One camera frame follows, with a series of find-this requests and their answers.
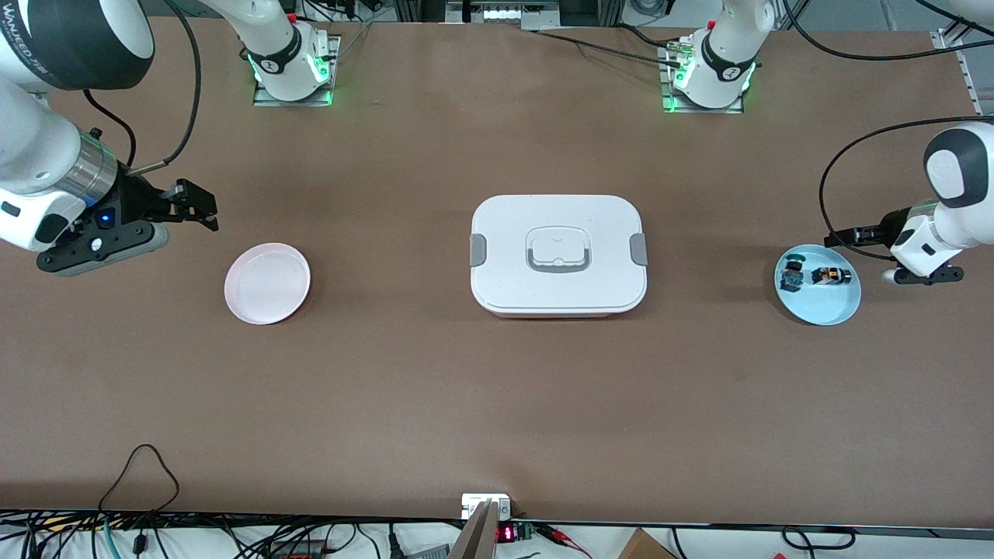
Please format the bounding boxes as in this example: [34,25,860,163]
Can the black cable with brass connector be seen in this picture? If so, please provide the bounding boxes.
[528,28,696,68]

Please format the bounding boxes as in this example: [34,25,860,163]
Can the white lunch box grey latches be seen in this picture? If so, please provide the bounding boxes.
[469,194,648,319]

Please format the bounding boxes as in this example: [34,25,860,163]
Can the red test lead clips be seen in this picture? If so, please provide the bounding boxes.
[536,524,595,557]

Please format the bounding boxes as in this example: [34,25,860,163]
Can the aluminium frame rail with bracket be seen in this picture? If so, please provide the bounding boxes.
[930,0,994,117]

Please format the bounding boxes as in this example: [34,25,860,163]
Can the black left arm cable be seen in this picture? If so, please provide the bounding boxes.
[780,0,994,261]

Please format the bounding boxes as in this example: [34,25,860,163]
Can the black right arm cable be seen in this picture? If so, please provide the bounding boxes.
[82,0,203,175]

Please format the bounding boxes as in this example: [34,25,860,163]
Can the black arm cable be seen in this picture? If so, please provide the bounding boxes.
[82,0,203,175]
[780,0,994,261]

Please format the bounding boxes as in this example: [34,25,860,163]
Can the thin black looped cable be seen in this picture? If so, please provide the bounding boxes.
[98,443,182,515]

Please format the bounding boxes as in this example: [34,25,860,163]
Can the brown cardboard box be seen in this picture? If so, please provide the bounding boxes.
[617,528,678,559]

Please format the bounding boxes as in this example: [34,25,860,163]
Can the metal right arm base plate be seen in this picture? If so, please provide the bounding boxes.
[252,34,343,108]

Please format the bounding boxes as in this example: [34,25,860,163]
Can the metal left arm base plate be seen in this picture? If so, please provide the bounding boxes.
[661,40,746,116]

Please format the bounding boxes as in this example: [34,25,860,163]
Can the green push button switch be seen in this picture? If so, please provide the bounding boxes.
[780,253,808,293]

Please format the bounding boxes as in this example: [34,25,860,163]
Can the small white box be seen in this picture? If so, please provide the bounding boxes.
[461,493,513,520]

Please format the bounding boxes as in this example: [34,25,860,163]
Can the pink round plate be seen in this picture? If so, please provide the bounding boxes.
[224,243,311,325]

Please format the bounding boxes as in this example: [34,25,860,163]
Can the aluminium frame with white lights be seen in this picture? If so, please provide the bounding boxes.
[445,0,561,26]

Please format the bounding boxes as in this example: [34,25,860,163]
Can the grey metal bar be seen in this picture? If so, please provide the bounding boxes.
[450,499,500,559]

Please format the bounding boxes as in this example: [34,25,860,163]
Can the light blue round plate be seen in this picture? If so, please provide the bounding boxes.
[774,245,863,326]

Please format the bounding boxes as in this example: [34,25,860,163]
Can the black flat looped cable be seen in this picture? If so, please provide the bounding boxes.
[780,526,857,550]

